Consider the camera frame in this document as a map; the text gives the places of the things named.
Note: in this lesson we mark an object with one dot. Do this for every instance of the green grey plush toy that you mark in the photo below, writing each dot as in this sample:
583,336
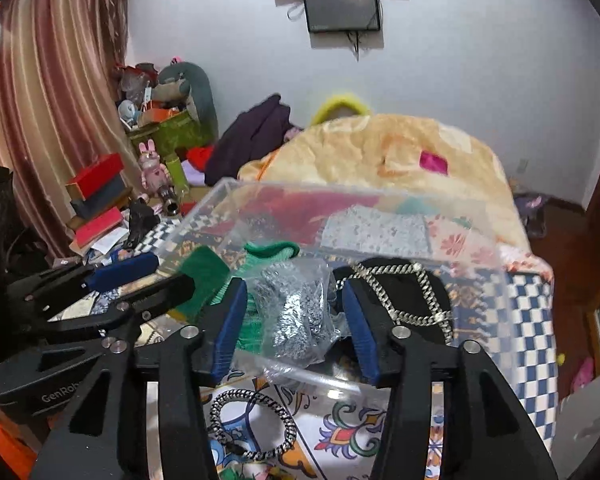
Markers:
188,84

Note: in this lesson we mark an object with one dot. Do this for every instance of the green cardboard box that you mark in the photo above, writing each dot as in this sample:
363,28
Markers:
174,133

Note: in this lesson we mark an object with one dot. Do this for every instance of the small wall monitor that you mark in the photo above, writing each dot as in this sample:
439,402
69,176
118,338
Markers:
342,16

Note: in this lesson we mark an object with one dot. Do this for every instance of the striped brown curtain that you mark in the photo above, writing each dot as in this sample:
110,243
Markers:
58,93

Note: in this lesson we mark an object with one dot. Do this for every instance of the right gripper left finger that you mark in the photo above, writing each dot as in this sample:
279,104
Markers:
102,434

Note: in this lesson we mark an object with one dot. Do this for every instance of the yellow green sponge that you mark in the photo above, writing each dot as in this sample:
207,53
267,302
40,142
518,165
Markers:
209,273

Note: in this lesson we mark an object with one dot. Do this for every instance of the cream floral blanket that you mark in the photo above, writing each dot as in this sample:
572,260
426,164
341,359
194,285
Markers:
418,154

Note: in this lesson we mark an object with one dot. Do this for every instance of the red box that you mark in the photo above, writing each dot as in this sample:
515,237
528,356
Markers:
92,178

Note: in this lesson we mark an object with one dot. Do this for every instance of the pink bunny doll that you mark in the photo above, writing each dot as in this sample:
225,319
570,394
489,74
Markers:
156,178

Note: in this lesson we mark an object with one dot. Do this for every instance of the bagged steel wool scrubber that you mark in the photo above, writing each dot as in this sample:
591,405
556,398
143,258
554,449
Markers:
296,303

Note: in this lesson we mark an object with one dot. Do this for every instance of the clear plastic storage box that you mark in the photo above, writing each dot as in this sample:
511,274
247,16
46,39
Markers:
377,232

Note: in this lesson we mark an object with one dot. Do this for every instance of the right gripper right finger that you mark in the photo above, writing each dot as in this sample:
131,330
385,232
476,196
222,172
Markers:
487,434

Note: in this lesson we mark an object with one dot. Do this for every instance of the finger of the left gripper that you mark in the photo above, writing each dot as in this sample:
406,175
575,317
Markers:
134,309
105,272

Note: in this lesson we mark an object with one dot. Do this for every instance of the black bag with silver chain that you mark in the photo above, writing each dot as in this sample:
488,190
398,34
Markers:
411,295

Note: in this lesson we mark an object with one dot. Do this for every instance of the dark purple garment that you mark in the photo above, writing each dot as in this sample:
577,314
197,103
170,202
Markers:
253,134

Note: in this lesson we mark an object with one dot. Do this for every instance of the left hand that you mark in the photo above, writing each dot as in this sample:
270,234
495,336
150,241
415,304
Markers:
18,456

